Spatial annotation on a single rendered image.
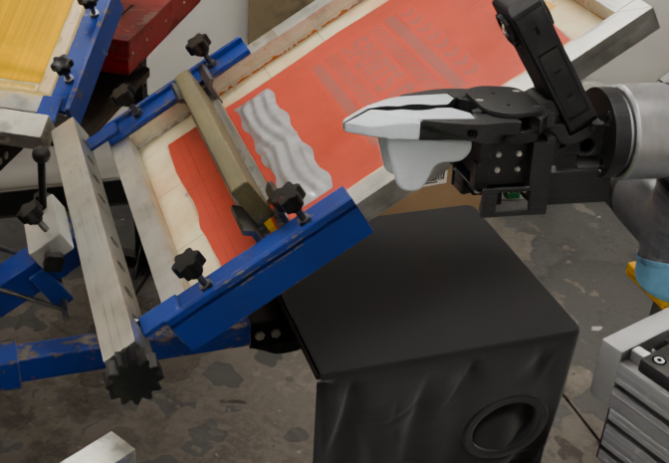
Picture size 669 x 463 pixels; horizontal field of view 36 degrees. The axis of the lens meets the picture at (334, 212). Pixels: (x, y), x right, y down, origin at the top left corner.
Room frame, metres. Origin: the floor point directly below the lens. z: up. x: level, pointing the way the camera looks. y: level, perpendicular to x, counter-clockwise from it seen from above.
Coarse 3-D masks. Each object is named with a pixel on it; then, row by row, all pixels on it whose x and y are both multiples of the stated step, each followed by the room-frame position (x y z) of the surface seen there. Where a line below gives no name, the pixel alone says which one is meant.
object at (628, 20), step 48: (336, 0) 1.76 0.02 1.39; (576, 0) 1.48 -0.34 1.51; (624, 0) 1.38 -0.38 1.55; (288, 48) 1.73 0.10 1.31; (576, 48) 1.32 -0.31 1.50; (624, 48) 1.33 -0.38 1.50; (144, 144) 1.63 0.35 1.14; (144, 192) 1.43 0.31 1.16; (384, 192) 1.21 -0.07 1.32; (144, 240) 1.31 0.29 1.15
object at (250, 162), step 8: (216, 104) 1.58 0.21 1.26; (224, 112) 1.55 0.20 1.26; (224, 120) 1.52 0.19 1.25; (232, 128) 1.49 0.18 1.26; (232, 136) 1.46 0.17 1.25; (240, 136) 1.46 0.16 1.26; (240, 144) 1.43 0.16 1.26; (240, 152) 1.41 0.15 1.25; (248, 152) 1.40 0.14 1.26; (248, 160) 1.38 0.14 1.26; (256, 168) 1.35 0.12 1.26; (256, 176) 1.34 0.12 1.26; (264, 184) 1.31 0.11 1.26; (264, 192) 1.29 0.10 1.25
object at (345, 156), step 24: (480, 24) 1.54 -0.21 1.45; (480, 48) 1.48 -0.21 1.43; (504, 48) 1.45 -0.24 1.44; (504, 72) 1.39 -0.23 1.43; (336, 120) 1.45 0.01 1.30; (312, 144) 1.42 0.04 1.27; (336, 144) 1.39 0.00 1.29; (360, 144) 1.37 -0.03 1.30; (264, 168) 1.41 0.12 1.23; (336, 168) 1.34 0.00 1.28; (360, 168) 1.31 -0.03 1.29; (216, 192) 1.41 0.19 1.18; (216, 216) 1.35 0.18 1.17; (216, 240) 1.29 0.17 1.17; (240, 240) 1.27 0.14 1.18
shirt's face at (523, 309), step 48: (384, 240) 1.67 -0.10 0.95; (432, 240) 1.68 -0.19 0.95; (480, 240) 1.70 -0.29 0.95; (336, 288) 1.50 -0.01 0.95; (384, 288) 1.51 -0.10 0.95; (432, 288) 1.52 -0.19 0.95; (480, 288) 1.53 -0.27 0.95; (528, 288) 1.54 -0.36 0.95; (336, 336) 1.36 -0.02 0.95; (384, 336) 1.37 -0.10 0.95; (432, 336) 1.38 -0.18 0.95; (480, 336) 1.39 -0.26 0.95; (528, 336) 1.40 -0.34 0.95
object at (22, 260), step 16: (16, 256) 1.32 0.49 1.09; (64, 256) 1.30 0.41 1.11; (0, 272) 1.30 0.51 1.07; (16, 272) 1.28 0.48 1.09; (32, 272) 1.29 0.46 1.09; (64, 272) 1.30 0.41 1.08; (16, 288) 1.28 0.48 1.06; (32, 288) 1.29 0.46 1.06; (0, 304) 1.27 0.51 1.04; (16, 304) 1.28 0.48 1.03
